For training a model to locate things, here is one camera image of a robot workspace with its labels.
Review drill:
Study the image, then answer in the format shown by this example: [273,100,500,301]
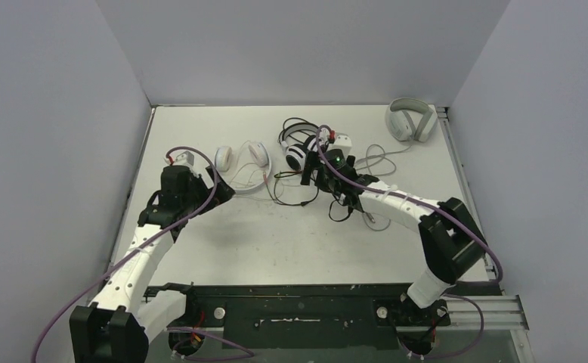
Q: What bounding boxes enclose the white wired headphones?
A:
[215,141,272,195]

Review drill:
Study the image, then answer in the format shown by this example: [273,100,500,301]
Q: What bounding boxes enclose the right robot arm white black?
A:
[302,149,489,324]

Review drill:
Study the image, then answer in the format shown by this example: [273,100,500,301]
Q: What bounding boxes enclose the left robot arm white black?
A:
[69,165,235,362]

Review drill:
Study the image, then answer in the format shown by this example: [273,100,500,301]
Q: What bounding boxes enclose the black and white headphones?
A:
[273,116,335,207]

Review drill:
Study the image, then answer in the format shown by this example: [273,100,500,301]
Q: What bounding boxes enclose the grey white over-ear headphones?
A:
[346,98,439,231]

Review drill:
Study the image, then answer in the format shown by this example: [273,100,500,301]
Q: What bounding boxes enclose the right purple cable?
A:
[314,125,504,361]

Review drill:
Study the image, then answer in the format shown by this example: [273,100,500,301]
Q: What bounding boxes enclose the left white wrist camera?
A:
[165,150,195,169]

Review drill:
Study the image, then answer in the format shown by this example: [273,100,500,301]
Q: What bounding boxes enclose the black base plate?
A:
[143,283,498,354]

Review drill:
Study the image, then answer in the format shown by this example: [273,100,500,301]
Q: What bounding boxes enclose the aluminium rail frame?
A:
[436,106,528,331]

